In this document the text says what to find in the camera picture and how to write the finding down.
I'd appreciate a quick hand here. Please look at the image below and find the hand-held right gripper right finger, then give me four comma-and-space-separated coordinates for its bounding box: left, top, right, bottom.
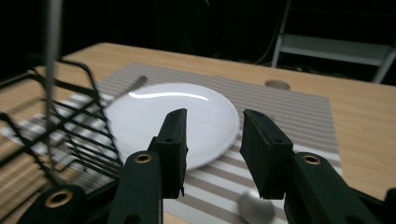
239, 108, 294, 200

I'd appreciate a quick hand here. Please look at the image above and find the white round plate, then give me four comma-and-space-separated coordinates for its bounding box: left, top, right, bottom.
104, 81, 241, 172

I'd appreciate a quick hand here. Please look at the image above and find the black wire cutlery caddy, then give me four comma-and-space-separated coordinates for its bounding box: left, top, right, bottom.
0, 58, 126, 224

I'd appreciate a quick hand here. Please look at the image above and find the metal spoon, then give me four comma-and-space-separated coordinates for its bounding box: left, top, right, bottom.
237, 189, 276, 224

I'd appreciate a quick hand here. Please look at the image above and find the white metal stand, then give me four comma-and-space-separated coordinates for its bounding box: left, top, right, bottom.
270, 0, 396, 84

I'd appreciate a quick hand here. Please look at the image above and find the grey striped placemat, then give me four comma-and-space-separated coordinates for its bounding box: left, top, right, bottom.
0, 62, 344, 224

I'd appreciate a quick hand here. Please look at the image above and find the white floor cable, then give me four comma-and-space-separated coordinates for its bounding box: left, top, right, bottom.
253, 0, 286, 65

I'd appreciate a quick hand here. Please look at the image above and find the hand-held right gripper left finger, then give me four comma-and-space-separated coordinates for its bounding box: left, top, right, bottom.
148, 107, 190, 200

